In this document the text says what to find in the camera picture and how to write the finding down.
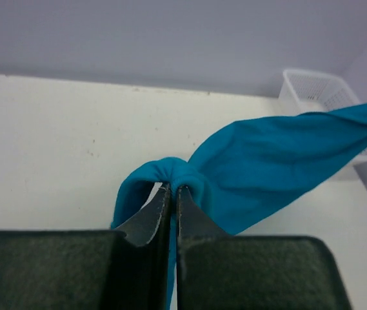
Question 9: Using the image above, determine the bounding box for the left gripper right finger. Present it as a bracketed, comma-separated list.
[176, 187, 352, 309]

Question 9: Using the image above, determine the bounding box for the white plastic basket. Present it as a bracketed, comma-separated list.
[278, 68, 367, 181]

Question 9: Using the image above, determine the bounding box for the blue t shirt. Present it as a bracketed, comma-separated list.
[110, 96, 367, 310]

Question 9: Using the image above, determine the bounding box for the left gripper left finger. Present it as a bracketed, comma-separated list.
[0, 184, 171, 309]

